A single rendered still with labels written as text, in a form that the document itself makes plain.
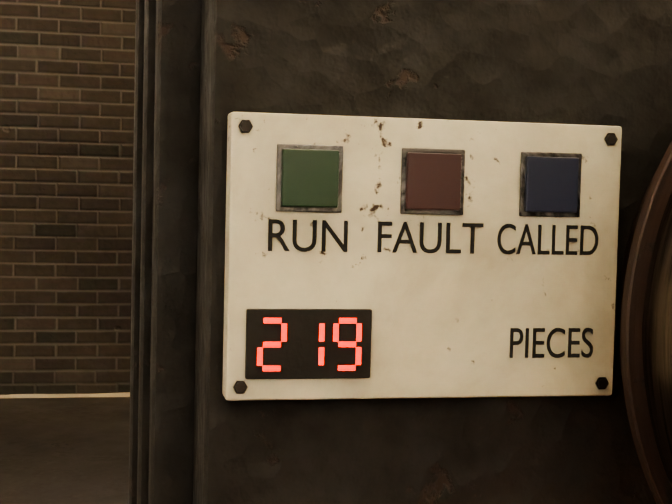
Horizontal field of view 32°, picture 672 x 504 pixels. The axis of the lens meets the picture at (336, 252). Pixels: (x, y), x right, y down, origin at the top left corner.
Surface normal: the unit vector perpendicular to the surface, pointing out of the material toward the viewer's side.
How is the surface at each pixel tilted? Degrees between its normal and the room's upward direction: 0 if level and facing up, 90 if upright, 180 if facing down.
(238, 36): 90
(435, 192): 90
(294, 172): 90
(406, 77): 90
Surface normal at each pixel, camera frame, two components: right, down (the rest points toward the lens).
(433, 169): 0.21, 0.06
